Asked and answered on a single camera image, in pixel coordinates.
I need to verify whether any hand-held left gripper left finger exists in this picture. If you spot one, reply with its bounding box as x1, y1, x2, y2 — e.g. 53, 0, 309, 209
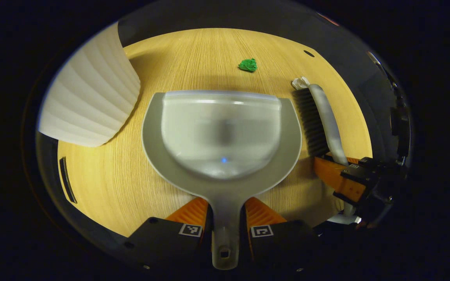
123, 197, 212, 270

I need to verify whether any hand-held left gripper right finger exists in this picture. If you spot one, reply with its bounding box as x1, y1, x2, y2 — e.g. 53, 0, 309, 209
244, 197, 319, 272

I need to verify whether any white paper trash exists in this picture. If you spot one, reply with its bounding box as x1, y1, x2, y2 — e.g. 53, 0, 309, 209
291, 76, 311, 90

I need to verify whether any wooden desktop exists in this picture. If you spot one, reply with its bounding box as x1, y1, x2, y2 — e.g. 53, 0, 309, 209
57, 27, 373, 238

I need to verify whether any green paper trash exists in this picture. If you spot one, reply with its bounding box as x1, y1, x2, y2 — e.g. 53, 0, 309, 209
238, 58, 258, 73

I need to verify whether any small grey broom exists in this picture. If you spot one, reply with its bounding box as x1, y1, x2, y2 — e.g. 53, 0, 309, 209
292, 84, 362, 225

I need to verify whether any black slotted panel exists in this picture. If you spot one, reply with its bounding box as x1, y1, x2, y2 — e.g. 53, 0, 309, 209
59, 157, 78, 204

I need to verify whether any small grey dustpan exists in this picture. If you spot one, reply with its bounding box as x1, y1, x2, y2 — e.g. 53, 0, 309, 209
142, 91, 302, 270

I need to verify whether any white ribbed garbage bin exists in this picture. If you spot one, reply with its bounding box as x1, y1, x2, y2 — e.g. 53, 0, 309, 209
37, 21, 141, 148

